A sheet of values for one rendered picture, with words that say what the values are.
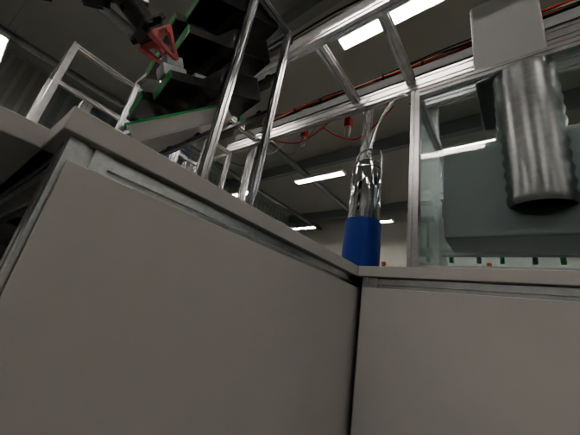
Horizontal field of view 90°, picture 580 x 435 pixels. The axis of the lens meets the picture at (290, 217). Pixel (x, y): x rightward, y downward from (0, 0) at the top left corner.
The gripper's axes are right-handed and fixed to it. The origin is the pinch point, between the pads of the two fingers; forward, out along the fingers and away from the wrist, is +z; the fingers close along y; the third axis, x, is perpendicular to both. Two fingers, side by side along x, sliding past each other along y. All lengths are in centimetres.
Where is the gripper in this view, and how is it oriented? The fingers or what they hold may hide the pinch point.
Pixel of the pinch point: (171, 60)
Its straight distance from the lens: 93.4
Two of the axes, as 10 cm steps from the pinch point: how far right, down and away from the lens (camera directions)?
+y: -7.3, 1.2, 6.7
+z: 5.2, 7.4, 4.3
